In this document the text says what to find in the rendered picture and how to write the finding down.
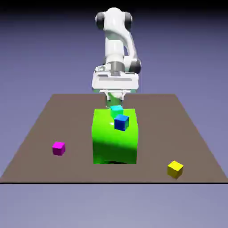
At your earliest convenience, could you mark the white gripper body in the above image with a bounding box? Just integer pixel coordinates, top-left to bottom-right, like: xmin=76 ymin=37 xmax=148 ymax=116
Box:
xmin=91 ymin=70 xmax=140 ymax=94

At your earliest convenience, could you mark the small cyan cube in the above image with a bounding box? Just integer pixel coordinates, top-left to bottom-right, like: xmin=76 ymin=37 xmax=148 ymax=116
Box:
xmin=110 ymin=105 xmax=124 ymax=118

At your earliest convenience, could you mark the small blue cube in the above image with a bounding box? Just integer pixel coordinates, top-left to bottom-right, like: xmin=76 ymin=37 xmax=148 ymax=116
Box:
xmin=114 ymin=114 xmax=130 ymax=132

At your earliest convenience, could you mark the small magenta cube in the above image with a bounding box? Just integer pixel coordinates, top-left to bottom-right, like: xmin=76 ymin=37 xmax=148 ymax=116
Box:
xmin=52 ymin=141 xmax=66 ymax=156

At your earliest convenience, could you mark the small yellow cube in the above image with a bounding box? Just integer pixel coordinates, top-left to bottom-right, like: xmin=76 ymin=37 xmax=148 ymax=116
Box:
xmin=167 ymin=160 xmax=184 ymax=179

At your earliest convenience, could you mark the large green box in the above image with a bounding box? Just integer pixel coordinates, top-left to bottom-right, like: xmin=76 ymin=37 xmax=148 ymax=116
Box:
xmin=91 ymin=108 xmax=139 ymax=165

